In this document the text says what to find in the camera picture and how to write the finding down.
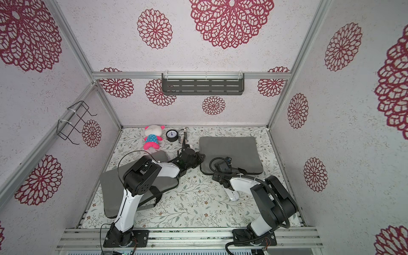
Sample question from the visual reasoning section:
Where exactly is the black round gauge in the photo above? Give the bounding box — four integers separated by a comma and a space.
166, 129, 179, 142

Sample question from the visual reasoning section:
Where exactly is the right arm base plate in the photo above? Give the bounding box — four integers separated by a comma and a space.
232, 229, 277, 247

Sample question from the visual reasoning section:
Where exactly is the black wire wall rack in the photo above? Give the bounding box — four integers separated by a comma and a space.
56, 101, 97, 145

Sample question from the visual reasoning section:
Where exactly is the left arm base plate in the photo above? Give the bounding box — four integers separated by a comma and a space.
130, 229, 150, 248

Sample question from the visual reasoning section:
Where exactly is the pink white plush toy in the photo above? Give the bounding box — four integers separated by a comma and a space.
143, 125, 165, 150

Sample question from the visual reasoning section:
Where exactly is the white computer mouse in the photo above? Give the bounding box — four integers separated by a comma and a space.
225, 189, 240, 201

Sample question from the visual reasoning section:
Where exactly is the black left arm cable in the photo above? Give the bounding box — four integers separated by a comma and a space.
99, 127, 189, 255

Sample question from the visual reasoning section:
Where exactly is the grey laptop bag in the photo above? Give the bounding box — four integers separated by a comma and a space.
199, 137, 264, 175
100, 151, 180, 219

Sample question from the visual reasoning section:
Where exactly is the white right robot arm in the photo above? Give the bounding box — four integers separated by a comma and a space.
209, 157, 298, 246

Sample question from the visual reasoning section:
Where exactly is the dark grey wall shelf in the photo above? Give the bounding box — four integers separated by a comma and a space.
161, 73, 245, 96

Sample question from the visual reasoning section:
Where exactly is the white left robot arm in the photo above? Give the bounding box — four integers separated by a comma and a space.
100, 148, 206, 248

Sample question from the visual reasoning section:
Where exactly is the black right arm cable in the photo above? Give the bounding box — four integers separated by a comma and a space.
208, 157, 291, 255

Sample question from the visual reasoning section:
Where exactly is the flag patterned can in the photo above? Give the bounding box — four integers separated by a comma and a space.
178, 127, 188, 145

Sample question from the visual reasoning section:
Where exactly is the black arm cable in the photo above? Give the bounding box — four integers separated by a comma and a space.
208, 157, 291, 255
99, 127, 189, 255

